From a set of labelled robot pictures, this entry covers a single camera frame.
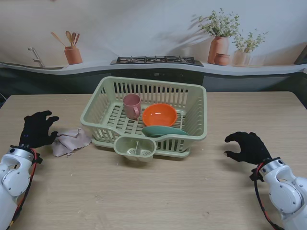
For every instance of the black gas stove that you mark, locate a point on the black gas stove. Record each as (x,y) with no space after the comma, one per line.
(156,60)

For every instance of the grey kitchen countertop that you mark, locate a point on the grey kitchen countertop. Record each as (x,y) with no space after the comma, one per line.
(239,69)

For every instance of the pale green plastic dish rack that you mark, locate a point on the pale green plastic dish rack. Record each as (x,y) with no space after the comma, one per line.
(201,134)

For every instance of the pink plastic mug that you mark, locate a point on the pink plastic mug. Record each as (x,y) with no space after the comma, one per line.
(132,106)

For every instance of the beige wiping cloth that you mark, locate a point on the beige wiping cloth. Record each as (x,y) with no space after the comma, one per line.
(72,142)

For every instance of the small round terracotta pot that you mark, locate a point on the small round terracotta pot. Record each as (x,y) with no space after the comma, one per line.
(221,60)

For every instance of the wooden spoon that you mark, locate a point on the wooden spoon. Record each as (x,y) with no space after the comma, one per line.
(73,37)
(68,36)
(77,37)

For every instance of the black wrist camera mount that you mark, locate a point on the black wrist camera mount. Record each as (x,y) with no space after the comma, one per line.
(255,176)
(38,159)

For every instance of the plant in pale pot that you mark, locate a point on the plant in pale pot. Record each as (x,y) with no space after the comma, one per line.
(241,58)

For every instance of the pale green cutlery holder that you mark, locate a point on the pale green cutlery holder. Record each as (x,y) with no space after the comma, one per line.
(123,145)

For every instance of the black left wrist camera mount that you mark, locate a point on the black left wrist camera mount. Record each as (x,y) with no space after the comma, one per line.
(38,159)

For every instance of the teal plastic plate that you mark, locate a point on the teal plastic plate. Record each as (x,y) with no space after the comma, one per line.
(160,131)

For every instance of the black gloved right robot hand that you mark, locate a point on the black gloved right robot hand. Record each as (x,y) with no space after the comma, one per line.
(250,149)

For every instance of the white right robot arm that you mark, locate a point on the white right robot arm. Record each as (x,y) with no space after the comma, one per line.
(285,194)

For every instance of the metal faucet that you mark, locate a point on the metal faucet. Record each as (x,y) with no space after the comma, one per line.
(36,55)

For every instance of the terracotta utensil pot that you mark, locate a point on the terracotta utensil pot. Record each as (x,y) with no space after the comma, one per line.
(73,56)

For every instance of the plant in tall terracotta vase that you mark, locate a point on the plant in tall terracotta vase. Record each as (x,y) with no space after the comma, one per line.
(218,48)

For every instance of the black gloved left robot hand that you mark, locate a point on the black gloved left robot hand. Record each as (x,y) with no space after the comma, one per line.
(36,134)

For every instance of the wooden spatula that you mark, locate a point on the wooden spatula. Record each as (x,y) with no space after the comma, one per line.
(57,38)

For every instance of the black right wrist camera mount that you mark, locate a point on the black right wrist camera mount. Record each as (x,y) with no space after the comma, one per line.
(255,176)

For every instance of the orange plastic bowl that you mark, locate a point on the orange plastic bowl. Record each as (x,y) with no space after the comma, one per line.
(160,116)

